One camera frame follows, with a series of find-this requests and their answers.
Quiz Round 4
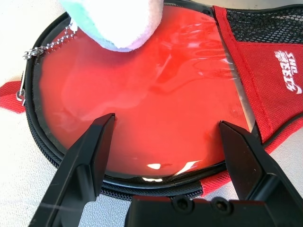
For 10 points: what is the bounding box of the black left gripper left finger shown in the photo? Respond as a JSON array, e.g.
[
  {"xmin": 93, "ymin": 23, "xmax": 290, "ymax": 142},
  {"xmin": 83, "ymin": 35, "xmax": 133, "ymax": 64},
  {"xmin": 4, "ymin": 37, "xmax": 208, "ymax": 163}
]
[{"xmin": 28, "ymin": 113, "xmax": 116, "ymax": 227}]

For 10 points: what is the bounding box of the red black paddle case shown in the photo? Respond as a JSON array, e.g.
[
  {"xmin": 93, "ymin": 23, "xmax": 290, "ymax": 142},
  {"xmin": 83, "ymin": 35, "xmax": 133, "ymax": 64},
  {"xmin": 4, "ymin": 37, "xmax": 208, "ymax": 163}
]
[{"xmin": 0, "ymin": 0, "xmax": 303, "ymax": 201}]

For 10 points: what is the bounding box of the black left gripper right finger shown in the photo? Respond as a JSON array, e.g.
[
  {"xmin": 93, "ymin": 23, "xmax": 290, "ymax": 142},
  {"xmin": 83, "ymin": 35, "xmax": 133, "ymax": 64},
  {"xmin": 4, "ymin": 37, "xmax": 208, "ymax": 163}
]
[{"xmin": 218, "ymin": 120, "xmax": 303, "ymax": 227}]

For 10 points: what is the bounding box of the red ping-pong paddle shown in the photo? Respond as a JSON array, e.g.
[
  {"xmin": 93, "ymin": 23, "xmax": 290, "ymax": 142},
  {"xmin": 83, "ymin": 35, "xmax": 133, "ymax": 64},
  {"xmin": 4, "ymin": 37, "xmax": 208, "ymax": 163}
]
[{"xmin": 37, "ymin": 4, "xmax": 257, "ymax": 178}]

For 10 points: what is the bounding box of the silver bead chain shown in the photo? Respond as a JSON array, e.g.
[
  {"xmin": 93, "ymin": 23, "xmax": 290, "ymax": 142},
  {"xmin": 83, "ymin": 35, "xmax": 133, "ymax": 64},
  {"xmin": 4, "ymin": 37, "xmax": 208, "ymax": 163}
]
[{"xmin": 22, "ymin": 20, "xmax": 79, "ymax": 62}]

